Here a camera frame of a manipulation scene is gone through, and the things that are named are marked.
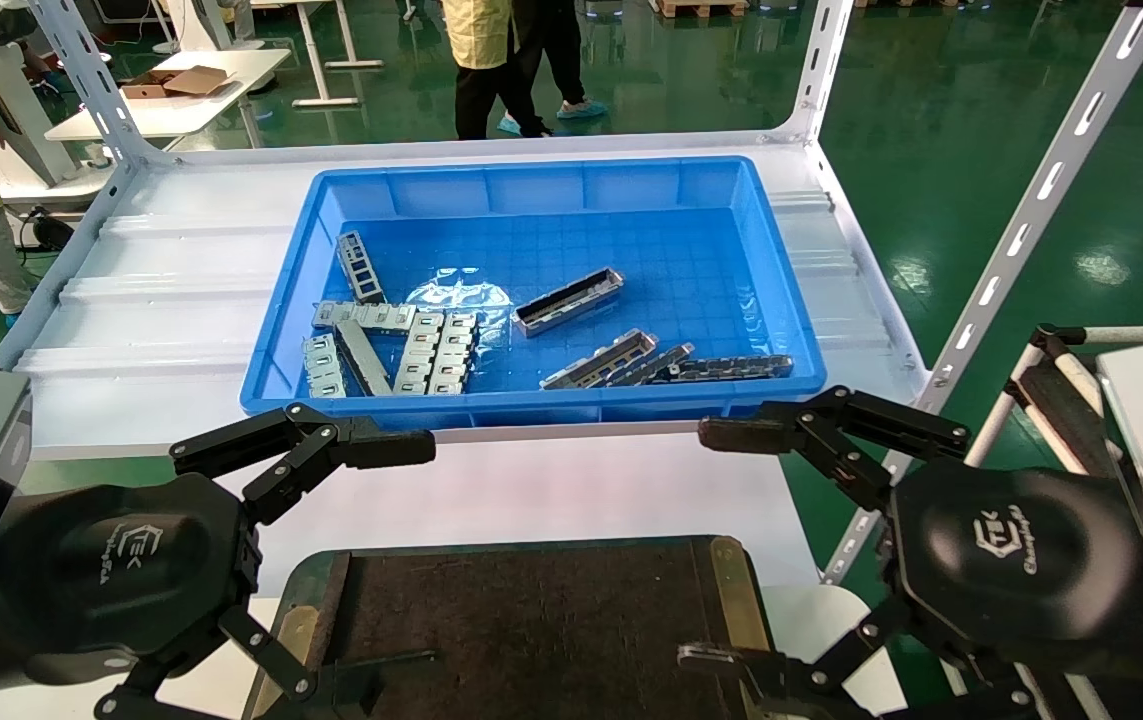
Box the dark long metal part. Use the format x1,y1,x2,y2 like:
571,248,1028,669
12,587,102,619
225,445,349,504
649,354,794,385

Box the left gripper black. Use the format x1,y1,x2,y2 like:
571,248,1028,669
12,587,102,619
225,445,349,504
0,402,443,720

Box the clear plastic bag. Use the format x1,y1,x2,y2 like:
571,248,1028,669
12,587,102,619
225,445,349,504
403,267,514,351

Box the slim grey metal part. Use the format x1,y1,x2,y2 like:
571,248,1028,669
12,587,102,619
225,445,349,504
609,342,696,388

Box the black flat container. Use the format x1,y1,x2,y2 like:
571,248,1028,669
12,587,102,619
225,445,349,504
241,535,782,720

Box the person in yellow vest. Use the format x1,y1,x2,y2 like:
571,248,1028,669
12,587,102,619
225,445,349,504
441,0,554,142

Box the wooden pallet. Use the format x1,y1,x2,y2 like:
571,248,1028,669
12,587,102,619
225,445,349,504
655,0,748,20

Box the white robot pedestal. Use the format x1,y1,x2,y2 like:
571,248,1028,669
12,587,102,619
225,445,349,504
0,0,124,217

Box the black floor device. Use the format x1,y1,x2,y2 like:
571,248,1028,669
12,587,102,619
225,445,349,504
20,205,78,252

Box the white desk leg frame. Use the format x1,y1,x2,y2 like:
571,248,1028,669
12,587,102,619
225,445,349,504
290,0,385,110

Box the person in black clothes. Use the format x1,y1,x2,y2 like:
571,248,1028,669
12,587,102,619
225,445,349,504
499,0,611,138

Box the long silver channel part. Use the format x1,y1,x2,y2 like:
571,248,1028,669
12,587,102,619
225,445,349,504
540,329,660,391
514,267,626,339

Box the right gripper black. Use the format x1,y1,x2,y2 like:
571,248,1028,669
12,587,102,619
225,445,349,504
678,384,1143,720

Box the white tube cart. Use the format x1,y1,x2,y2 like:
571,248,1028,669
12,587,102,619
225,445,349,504
965,323,1143,720

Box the white metal shelf rack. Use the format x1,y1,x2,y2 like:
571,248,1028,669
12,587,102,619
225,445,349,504
0,0,1143,586

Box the short silver stamped part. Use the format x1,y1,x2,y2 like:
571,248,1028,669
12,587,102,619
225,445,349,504
302,334,347,399

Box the perforated grey metal bracket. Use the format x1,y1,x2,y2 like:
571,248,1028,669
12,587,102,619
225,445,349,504
336,230,388,305

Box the open cardboard box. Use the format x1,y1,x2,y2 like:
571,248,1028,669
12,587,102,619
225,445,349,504
120,65,238,100

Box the white table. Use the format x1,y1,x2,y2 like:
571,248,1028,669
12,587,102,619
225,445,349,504
45,47,293,153

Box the blue plastic bin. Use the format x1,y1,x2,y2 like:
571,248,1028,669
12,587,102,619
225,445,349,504
239,155,828,433

